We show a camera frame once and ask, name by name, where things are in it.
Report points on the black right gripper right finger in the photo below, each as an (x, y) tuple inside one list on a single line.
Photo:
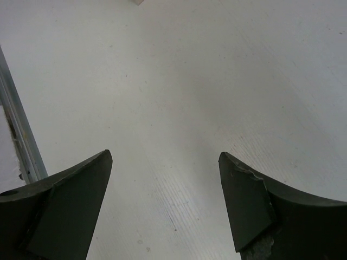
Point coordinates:
[(271, 220)]

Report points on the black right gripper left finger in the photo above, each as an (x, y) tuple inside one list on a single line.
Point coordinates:
[(55, 218)]

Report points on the aluminium front rail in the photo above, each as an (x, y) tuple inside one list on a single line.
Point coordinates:
[(31, 163)]

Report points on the cream paper bag orange handles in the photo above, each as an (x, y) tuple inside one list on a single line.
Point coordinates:
[(138, 2)]

